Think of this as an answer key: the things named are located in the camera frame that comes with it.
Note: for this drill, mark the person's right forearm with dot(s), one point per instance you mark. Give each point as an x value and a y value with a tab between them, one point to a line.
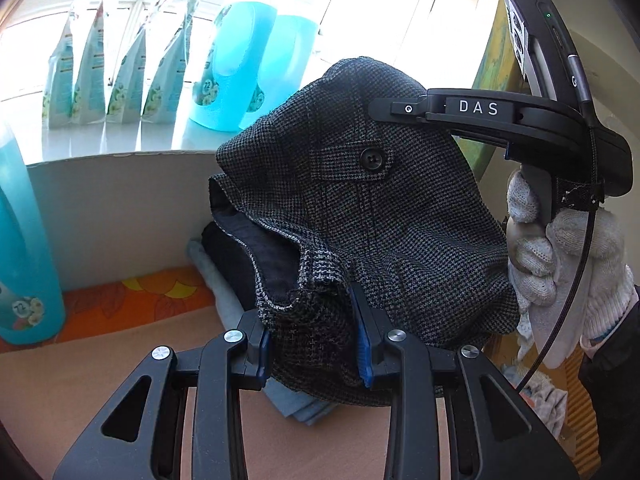
615	385

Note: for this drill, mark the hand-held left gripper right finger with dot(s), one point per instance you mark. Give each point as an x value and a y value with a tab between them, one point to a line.
362	340

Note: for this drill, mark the person's right hand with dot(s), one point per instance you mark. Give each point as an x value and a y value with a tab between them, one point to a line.
600	260

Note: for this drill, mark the large blue detergent bottle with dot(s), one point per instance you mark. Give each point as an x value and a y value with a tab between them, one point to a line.
25	235

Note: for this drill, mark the grey houndstooth pants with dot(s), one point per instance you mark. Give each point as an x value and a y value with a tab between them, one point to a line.
350	220

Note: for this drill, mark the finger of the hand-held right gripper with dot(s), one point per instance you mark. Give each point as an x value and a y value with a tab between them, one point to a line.
450	107

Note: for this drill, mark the white window sill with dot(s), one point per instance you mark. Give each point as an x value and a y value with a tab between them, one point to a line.
100	140

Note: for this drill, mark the orange floral tablecloth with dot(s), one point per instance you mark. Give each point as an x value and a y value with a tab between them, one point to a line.
125	300

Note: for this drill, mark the white cardboard panel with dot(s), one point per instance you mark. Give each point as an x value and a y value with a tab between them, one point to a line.
125	210

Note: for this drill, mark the light blue crumpled cloth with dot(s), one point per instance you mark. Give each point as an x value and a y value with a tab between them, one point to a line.
545	400

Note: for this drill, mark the folded black pants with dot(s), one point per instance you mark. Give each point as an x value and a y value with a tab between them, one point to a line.
220	255

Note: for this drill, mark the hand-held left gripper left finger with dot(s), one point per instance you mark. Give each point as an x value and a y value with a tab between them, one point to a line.
265	362

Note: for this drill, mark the folded blue jeans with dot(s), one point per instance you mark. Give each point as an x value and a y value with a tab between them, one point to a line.
295	405

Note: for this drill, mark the tall blue detergent bottle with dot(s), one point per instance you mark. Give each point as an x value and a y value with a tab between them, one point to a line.
290	60
235	60

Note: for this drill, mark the light green refill pouch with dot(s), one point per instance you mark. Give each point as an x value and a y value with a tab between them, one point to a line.
130	75
62	75
92	75
167	75

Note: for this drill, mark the beige mat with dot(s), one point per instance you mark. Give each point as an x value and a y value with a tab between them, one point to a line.
100	350

